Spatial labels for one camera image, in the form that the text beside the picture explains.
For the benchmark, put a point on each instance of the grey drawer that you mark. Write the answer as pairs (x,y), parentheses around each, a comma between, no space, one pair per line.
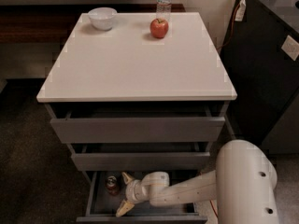
(102,207)
(139,156)
(84,123)

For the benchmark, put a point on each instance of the white bowl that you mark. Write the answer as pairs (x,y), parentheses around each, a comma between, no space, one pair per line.
(102,18)

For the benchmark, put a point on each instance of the white cable tag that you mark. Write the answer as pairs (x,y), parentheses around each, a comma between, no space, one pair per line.
(240,12)

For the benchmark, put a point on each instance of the clear plastic water bottle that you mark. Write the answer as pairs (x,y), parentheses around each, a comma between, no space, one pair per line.
(163,9)

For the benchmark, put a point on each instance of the grey bottom drawer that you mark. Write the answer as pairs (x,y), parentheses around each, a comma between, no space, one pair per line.
(102,207)

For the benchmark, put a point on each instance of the red apple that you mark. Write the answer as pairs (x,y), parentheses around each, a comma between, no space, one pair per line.
(159,28)

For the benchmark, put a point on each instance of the grey middle drawer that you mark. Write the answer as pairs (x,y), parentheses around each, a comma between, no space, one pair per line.
(139,156)

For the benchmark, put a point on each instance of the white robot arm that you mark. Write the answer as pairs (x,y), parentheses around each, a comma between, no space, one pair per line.
(242,184)

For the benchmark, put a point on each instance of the grey top drawer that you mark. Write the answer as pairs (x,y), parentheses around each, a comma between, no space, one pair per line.
(84,123)

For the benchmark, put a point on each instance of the black side cabinet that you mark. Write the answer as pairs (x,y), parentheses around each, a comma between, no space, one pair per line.
(266,78)

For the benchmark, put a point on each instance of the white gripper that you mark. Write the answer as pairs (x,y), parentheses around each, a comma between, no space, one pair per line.
(133,191)

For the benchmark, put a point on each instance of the red coke can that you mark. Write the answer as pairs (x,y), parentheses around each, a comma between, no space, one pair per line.
(112,185)

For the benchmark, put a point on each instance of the dark wooden shelf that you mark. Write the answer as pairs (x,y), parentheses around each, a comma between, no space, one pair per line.
(39,23)

